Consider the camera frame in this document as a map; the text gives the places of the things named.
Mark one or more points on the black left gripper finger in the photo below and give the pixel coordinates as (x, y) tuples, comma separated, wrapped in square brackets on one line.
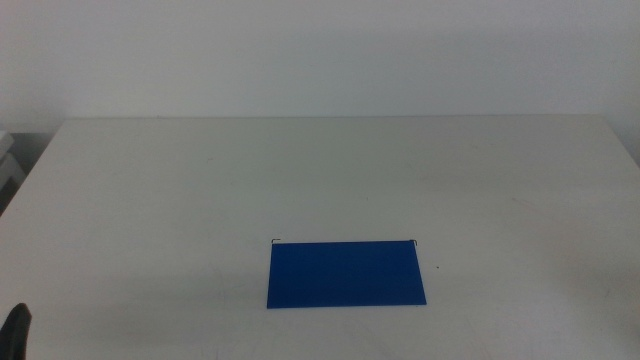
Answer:
[(15, 332)]

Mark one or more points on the blue rectangular mat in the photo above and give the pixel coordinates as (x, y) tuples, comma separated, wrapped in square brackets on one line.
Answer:
[(345, 275)]

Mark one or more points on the white furniture piece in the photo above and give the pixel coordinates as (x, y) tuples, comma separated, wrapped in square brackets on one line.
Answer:
[(7, 167)]

